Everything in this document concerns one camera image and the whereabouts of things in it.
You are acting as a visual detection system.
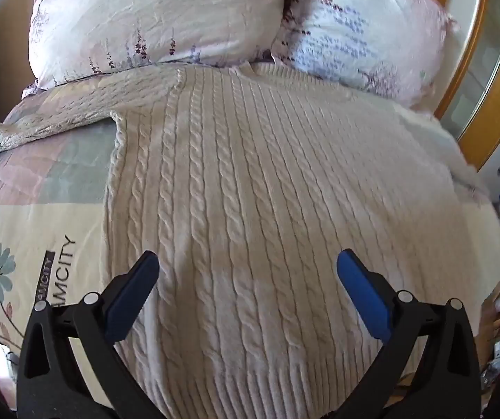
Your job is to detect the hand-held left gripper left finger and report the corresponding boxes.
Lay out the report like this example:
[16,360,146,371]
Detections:
[16,250,162,419]

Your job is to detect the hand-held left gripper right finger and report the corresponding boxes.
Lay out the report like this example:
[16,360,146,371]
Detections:
[325,249,482,419]

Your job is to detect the cream cable-knit sweater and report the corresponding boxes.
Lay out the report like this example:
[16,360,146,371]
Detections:
[0,63,500,419]

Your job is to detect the patchwork floral bed sheet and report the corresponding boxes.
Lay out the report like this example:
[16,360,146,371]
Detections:
[0,82,120,350]

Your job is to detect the floral pillow with purple sprigs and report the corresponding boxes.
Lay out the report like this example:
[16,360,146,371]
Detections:
[271,0,456,108]

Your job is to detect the floral pillow with green flowers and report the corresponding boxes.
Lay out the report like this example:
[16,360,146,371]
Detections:
[27,0,293,90]

